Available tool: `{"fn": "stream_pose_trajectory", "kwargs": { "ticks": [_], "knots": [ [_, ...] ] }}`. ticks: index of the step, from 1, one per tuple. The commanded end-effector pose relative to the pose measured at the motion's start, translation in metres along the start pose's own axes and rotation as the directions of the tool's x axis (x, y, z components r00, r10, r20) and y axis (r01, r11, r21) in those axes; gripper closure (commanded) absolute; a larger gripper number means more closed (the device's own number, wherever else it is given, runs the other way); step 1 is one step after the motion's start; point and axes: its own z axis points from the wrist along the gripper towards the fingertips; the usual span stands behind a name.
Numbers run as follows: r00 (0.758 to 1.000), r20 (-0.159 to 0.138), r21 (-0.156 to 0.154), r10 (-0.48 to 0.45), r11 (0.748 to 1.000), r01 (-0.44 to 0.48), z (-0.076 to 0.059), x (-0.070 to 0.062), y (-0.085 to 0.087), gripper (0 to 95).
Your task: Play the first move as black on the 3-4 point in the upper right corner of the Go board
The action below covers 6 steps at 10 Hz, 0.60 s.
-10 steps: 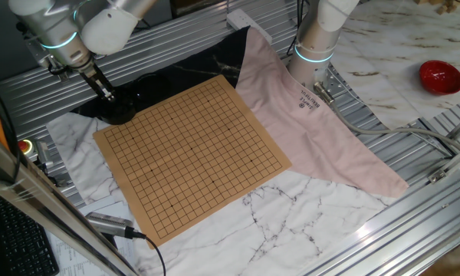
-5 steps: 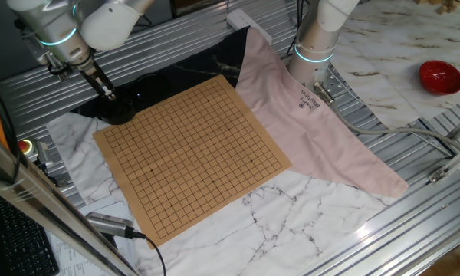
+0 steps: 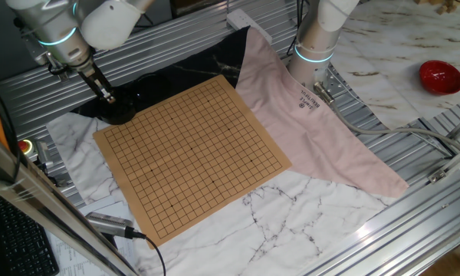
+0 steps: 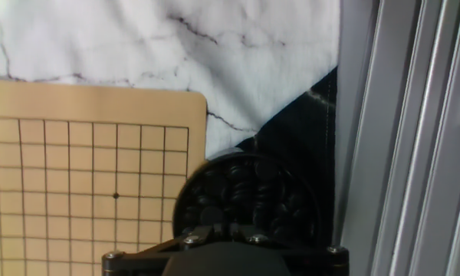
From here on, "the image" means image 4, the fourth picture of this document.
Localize tan go board mat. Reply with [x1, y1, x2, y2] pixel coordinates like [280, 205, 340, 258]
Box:
[0, 78, 209, 276]

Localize black round stone bowl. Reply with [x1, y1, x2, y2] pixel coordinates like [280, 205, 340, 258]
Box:
[172, 147, 323, 250]

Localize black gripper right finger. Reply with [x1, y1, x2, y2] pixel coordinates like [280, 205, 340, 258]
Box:
[224, 224, 349, 276]

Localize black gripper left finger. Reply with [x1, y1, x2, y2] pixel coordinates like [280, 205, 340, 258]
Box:
[101, 224, 225, 276]

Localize black marble cloth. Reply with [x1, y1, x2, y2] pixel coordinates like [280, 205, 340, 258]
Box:
[235, 67, 338, 246]

